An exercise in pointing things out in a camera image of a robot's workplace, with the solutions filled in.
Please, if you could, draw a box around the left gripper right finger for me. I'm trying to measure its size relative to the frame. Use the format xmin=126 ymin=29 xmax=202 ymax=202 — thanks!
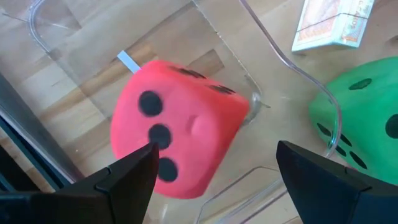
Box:
xmin=275 ymin=140 xmax=398 ymax=224

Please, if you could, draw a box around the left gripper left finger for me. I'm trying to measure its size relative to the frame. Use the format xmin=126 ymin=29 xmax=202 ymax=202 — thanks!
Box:
xmin=0 ymin=142 xmax=160 ymax=224

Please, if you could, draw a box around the green foam die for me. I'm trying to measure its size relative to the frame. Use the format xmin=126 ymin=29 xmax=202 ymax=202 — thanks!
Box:
xmin=308 ymin=55 xmax=398 ymax=187

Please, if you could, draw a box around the red foam die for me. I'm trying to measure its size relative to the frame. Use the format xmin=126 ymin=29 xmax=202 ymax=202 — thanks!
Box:
xmin=110 ymin=59 xmax=250 ymax=200

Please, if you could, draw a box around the tan wooden block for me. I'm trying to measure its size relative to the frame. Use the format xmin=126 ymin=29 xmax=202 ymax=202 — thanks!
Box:
xmin=291 ymin=0 xmax=376 ymax=53

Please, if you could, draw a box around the white sticker strip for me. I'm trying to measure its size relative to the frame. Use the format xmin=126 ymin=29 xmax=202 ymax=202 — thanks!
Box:
xmin=117 ymin=50 xmax=142 ymax=75

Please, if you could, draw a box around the clear plastic container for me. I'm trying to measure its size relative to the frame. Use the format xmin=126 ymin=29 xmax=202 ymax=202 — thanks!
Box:
xmin=27 ymin=0 xmax=343 ymax=224

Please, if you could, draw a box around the black aluminium table frame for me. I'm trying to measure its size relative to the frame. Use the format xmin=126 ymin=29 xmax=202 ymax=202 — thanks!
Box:
xmin=0 ymin=73 xmax=85 ymax=194

